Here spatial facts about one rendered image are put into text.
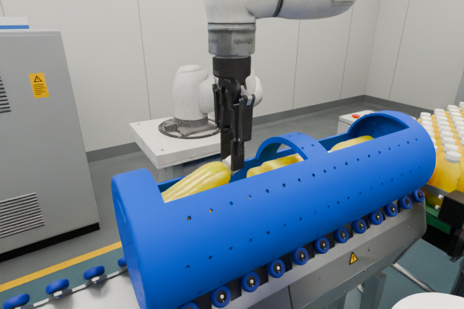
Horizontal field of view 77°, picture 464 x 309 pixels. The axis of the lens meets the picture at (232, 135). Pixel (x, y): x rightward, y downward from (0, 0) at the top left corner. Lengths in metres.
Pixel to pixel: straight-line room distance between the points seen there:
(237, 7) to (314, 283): 0.69
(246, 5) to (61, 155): 1.85
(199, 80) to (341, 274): 0.84
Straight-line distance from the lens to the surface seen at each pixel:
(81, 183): 2.30
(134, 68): 3.44
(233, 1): 0.53
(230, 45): 0.53
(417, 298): 0.70
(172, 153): 1.10
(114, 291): 0.81
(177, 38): 3.57
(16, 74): 2.07
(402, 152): 0.92
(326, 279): 0.90
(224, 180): 0.62
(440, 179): 1.22
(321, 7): 0.59
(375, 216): 0.99
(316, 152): 0.72
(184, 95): 1.22
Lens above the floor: 1.51
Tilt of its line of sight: 22 degrees down
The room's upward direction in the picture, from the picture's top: straight up
